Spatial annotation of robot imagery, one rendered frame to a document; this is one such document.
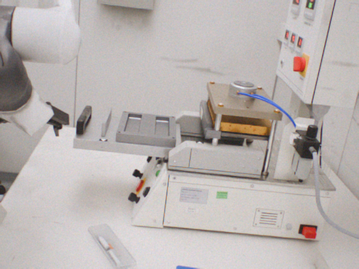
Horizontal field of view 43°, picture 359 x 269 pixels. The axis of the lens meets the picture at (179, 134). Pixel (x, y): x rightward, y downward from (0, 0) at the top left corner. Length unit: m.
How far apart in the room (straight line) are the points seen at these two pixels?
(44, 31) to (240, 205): 0.72
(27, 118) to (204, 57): 1.96
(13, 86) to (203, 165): 0.59
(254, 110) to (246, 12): 1.59
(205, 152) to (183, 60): 1.59
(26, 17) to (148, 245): 0.66
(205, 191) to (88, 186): 0.43
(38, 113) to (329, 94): 0.71
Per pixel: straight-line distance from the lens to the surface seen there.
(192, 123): 1.47
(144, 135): 1.26
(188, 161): 1.22
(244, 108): 1.22
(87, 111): 1.37
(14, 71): 0.80
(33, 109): 0.91
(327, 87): 1.22
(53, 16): 0.86
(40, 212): 1.36
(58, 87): 2.84
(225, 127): 1.25
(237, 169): 1.24
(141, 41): 2.73
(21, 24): 0.85
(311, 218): 1.35
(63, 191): 1.47
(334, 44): 1.20
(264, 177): 1.27
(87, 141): 1.27
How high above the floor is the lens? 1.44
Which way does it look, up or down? 20 degrees down
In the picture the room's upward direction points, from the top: 7 degrees clockwise
